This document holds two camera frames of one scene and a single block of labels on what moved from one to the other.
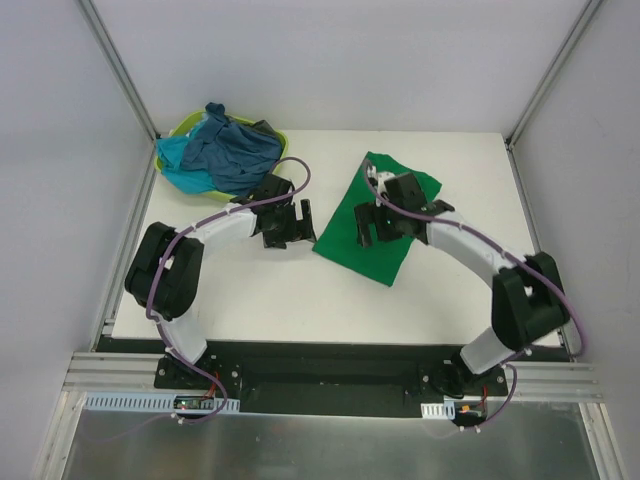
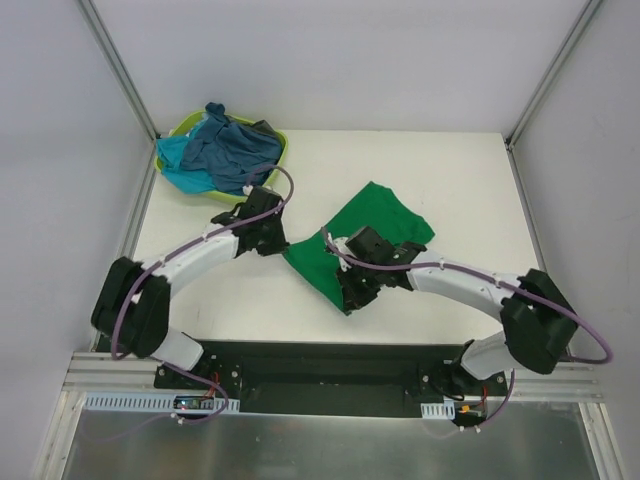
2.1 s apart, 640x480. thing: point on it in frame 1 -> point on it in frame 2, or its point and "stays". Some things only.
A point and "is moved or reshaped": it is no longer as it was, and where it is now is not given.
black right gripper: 375,226 -> 357,288
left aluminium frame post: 119,69 stays
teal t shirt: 169,152 stays
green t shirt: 340,239 is moved or reshaped
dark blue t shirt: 236,156 stays
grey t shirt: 264,127 stays
